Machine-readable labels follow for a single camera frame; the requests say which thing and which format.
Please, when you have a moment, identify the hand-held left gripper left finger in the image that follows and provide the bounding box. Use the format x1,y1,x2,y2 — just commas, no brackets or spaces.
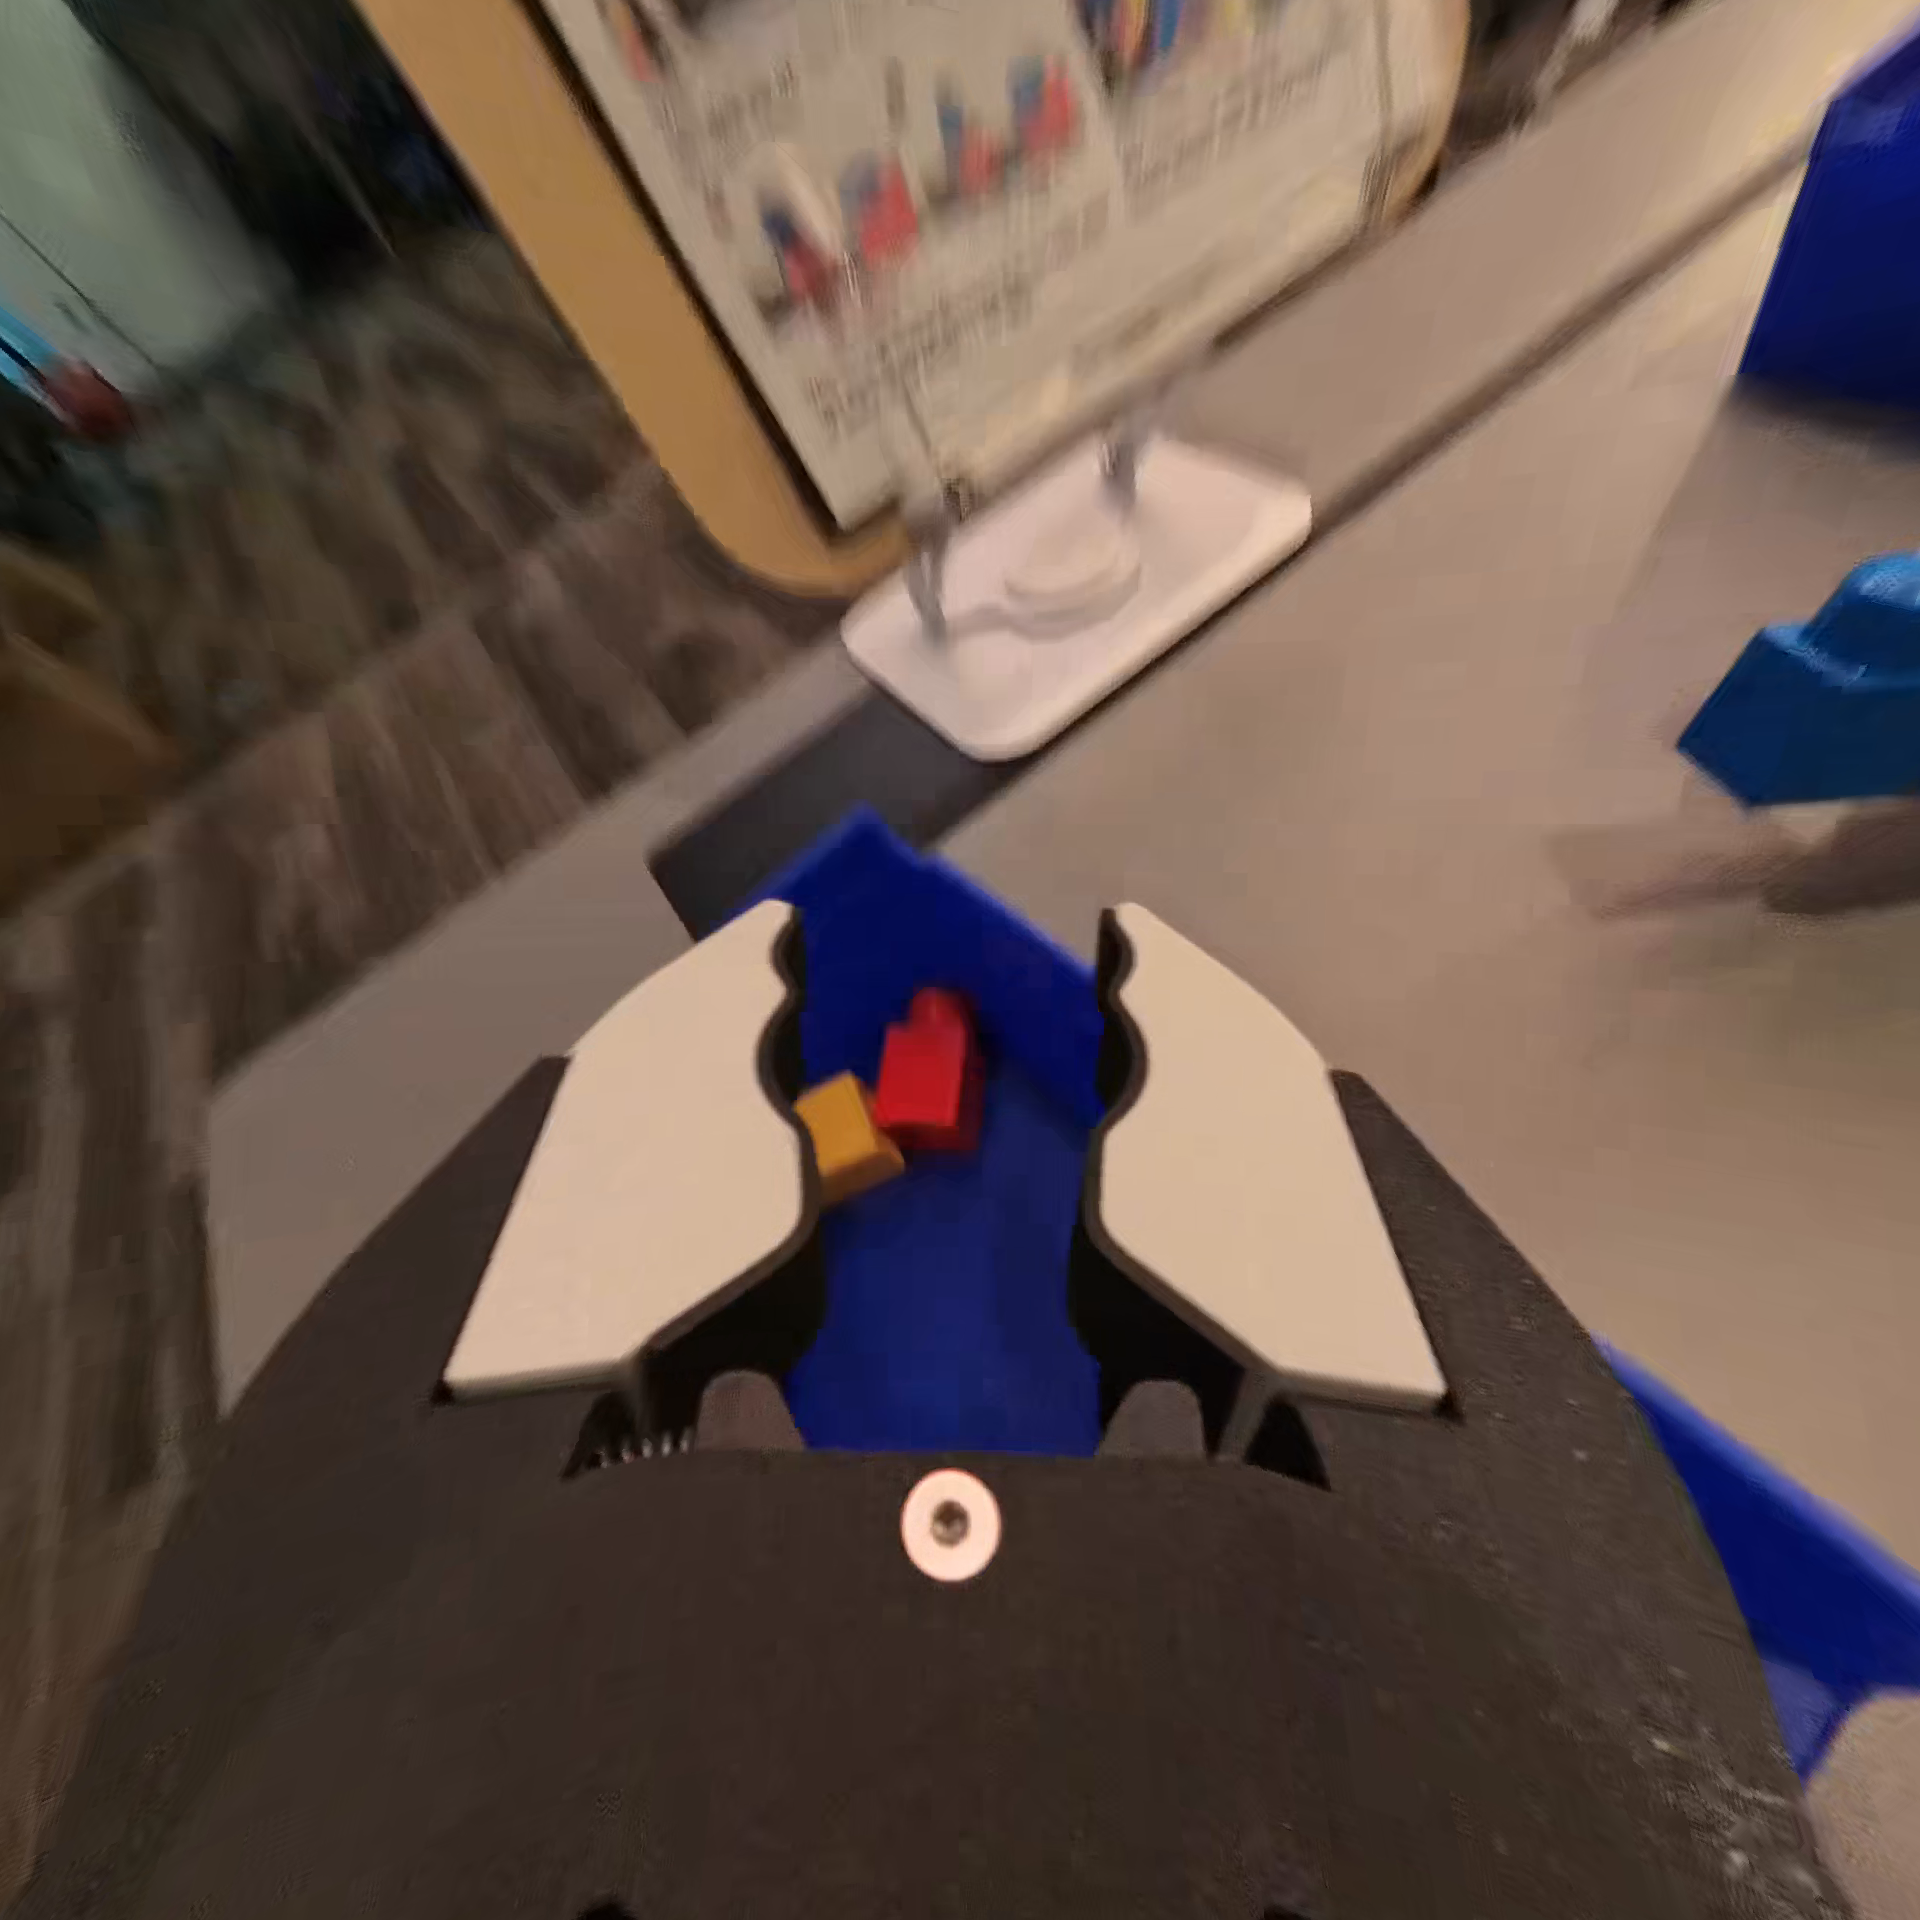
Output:
442,902,828,1434

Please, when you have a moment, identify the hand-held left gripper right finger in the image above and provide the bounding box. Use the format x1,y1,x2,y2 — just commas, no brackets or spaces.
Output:
1068,903,1452,1454

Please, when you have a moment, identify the blue two-stud block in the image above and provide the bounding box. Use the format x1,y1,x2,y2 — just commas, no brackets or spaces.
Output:
1677,552,1920,811

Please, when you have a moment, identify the blue plastic bin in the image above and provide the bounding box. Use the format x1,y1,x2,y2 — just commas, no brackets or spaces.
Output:
731,804,1920,1776
1736,31,1920,410

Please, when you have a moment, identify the red one-stud block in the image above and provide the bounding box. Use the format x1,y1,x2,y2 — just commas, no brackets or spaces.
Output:
874,988,988,1155

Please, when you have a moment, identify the printed instruction sheet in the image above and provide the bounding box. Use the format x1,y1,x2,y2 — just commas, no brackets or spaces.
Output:
539,0,1471,531

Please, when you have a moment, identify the stack of cardboard boxes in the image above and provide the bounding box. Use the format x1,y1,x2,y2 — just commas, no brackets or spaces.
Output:
0,539,170,906

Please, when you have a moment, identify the yellow one-stud block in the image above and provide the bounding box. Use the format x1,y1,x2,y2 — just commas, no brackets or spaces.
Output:
790,1072,904,1204

